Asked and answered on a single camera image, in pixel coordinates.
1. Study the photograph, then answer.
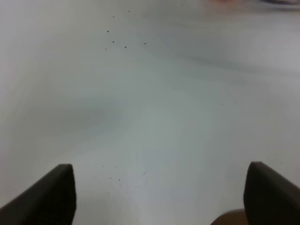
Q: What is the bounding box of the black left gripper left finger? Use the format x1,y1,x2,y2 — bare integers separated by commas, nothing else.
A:
0,164,76,225

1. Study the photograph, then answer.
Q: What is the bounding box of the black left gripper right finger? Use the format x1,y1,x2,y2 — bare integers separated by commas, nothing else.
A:
243,162,300,225

